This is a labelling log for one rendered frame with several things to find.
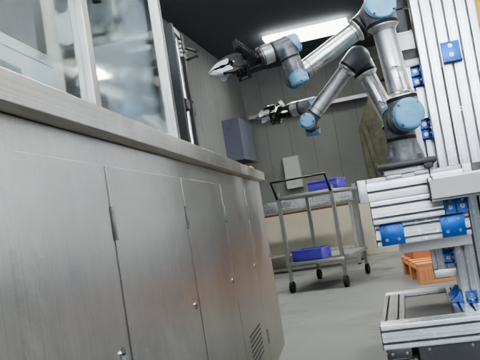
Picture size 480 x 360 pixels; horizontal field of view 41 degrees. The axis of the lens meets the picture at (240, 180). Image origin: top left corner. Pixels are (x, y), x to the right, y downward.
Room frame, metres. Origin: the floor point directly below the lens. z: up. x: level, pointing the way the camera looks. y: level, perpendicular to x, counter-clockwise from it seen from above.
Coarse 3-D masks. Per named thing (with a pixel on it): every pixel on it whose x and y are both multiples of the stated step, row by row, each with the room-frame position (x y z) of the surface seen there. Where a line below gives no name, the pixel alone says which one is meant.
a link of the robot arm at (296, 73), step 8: (288, 56) 2.37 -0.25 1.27; (296, 56) 2.37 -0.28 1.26; (288, 64) 2.38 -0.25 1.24; (296, 64) 2.37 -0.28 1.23; (288, 72) 2.39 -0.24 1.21; (296, 72) 2.37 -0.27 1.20; (304, 72) 2.38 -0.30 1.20; (288, 80) 2.45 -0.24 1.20; (296, 80) 2.37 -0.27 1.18; (304, 80) 2.38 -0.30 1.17
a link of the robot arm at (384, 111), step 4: (384, 108) 2.50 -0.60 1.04; (384, 112) 2.51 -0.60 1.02; (388, 112) 2.47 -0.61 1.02; (384, 116) 2.51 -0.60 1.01; (384, 120) 2.51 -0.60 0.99; (384, 124) 2.52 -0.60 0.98; (388, 124) 2.46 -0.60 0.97; (384, 128) 2.53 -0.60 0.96; (388, 128) 2.49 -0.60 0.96; (388, 132) 2.51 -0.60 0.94; (392, 132) 2.49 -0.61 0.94; (412, 132) 2.48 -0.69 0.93; (388, 136) 2.51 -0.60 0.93; (392, 136) 2.49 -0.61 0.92; (396, 136) 2.48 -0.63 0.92
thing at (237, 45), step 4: (236, 40) 2.31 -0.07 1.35; (232, 44) 2.32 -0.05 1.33; (236, 44) 2.30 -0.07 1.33; (240, 44) 2.31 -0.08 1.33; (236, 48) 2.30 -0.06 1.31; (240, 48) 2.31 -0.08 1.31; (244, 48) 2.33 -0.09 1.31; (248, 48) 2.37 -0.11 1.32; (240, 52) 2.32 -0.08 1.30; (244, 52) 2.33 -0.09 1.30; (248, 52) 2.34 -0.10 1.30; (252, 52) 2.37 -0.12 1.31; (248, 56) 2.35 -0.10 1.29; (252, 56) 2.36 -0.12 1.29; (256, 56) 2.38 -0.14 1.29; (252, 60) 2.37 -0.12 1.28
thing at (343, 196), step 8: (344, 192) 7.30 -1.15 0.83; (288, 200) 7.46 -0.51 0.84; (296, 200) 7.44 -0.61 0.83; (304, 200) 7.41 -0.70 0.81; (312, 200) 7.39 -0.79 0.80; (320, 200) 7.37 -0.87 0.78; (328, 200) 7.35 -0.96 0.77; (336, 200) 7.33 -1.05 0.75; (344, 200) 7.31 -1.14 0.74; (352, 200) 7.67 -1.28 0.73; (264, 208) 7.53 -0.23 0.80; (272, 208) 7.51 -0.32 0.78; (288, 208) 7.46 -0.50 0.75; (296, 208) 7.44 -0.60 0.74; (352, 216) 7.32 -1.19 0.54; (352, 224) 7.32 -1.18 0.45; (360, 240) 7.84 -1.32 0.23; (336, 248) 7.63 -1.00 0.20; (344, 248) 7.41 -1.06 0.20; (272, 256) 7.95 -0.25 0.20; (280, 256) 7.71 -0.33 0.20; (360, 256) 7.33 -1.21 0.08
